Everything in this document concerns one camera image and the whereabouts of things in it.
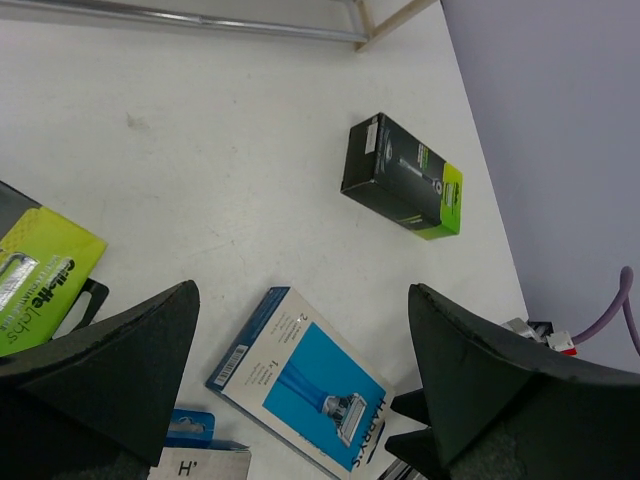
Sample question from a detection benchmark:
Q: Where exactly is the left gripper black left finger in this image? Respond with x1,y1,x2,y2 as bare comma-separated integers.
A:
1,280,200,479

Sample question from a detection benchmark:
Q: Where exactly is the white chrome-bar shelf rack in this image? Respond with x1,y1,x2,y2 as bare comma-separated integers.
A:
1,1,433,51

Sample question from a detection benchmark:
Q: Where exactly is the grey Harry's box blue razor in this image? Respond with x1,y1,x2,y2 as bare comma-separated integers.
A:
148,408,251,480

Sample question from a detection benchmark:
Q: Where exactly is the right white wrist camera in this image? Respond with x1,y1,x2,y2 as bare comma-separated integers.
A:
501,318,577,356

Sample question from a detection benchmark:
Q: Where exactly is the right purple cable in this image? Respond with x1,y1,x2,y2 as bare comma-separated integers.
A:
572,265,640,359

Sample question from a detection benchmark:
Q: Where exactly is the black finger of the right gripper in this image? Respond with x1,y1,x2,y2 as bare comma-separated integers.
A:
385,427,445,468
391,389,430,423

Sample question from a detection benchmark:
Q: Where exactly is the Harry's blade cartridge pack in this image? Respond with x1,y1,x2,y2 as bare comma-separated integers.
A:
205,286,395,479

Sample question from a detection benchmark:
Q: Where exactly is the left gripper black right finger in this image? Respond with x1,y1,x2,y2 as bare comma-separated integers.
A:
408,284,639,479

